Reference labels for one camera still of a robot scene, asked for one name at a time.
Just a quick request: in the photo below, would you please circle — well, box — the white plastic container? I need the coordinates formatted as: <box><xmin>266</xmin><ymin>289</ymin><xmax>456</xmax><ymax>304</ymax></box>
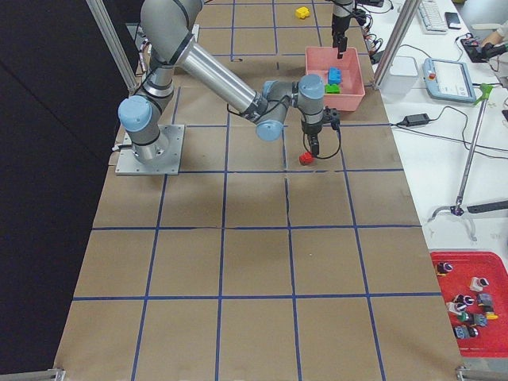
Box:
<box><xmin>381</xmin><ymin>56</ymin><xmax>418</xmax><ymax>94</ymax></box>

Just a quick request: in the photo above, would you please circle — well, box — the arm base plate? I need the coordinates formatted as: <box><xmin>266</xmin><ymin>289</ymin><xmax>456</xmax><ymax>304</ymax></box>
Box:
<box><xmin>115</xmin><ymin>125</ymin><xmax>185</xmax><ymax>175</ymax></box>

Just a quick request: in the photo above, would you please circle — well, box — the blue toy block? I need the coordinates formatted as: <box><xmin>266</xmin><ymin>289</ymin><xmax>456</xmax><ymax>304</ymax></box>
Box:
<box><xmin>327</xmin><ymin>67</ymin><xmax>342</xmax><ymax>84</ymax></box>

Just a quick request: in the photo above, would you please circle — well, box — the red parts tray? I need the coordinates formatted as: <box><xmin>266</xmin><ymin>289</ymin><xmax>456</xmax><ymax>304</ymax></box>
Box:
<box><xmin>431</xmin><ymin>251</ymin><xmax>507</xmax><ymax>357</ymax></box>

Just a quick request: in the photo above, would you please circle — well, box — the red toy block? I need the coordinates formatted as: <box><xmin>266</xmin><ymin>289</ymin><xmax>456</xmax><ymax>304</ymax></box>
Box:
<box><xmin>298</xmin><ymin>152</ymin><xmax>314</xmax><ymax>166</ymax></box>

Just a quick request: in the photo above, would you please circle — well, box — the white keyboard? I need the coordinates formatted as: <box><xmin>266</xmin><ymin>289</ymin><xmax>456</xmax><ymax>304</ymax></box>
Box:
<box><xmin>418</xmin><ymin>0</ymin><xmax>448</xmax><ymax>34</ymax></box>

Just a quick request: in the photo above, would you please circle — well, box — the yellow toy block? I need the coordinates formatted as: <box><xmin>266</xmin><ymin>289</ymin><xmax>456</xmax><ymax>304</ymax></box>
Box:
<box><xmin>294</xmin><ymin>6</ymin><xmax>310</xmax><ymax>20</ymax></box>

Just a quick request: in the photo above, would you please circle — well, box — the black power adapter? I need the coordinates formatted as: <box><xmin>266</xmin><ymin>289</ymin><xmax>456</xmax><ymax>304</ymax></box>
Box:
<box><xmin>402</xmin><ymin>114</ymin><xmax>431</xmax><ymax>127</ymax></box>

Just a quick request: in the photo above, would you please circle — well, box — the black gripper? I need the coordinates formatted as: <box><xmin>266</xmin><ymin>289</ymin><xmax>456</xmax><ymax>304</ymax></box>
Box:
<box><xmin>300</xmin><ymin>106</ymin><xmax>341</xmax><ymax>156</ymax></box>
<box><xmin>332</xmin><ymin>14</ymin><xmax>351</xmax><ymax>59</ymax></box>

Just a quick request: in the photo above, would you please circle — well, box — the green toy block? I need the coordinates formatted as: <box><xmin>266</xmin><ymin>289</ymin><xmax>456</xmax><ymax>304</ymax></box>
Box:
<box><xmin>325</xmin><ymin>83</ymin><xmax>341</xmax><ymax>94</ymax></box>

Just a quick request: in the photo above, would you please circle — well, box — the pink plastic box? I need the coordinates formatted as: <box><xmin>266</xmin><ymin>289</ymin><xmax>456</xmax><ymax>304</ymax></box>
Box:
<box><xmin>306</xmin><ymin>47</ymin><xmax>365</xmax><ymax>111</ymax></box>

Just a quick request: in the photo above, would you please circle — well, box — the aluminium frame post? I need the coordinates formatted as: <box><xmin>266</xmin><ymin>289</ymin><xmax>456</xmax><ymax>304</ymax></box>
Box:
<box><xmin>372</xmin><ymin>0</ymin><xmax>421</xmax><ymax>90</ymax></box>

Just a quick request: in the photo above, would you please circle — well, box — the teach pendant tablet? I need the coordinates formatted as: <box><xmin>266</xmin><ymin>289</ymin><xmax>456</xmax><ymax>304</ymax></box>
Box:
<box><xmin>422</xmin><ymin>58</ymin><xmax>476</xmax><ymax>103</ymax></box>

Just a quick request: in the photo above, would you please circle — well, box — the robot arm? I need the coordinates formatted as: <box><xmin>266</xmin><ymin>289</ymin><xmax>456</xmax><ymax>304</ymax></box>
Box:
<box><xmin>331</xmin><ymin>0</ymin><xmax>353</xmax><ymax>59</ymax></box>
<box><xmin>118</xmin><ymin>0</ymin><xmax>340</xmax><ymax>165</ymax></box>

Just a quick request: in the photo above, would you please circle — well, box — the black smartphone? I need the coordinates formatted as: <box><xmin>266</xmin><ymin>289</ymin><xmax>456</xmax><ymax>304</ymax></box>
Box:
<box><xmin>444</xmin><ymin>12</ymin><xmax>462</xmax><ymax>30</ymax></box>

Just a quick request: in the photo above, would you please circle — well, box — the metal reacher grabber tool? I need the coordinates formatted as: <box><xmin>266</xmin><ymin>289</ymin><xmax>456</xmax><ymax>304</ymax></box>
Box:
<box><xmin>428</xmin><ymin>83</ymin><xmax>507</xmax><ymax>242</ymax></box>

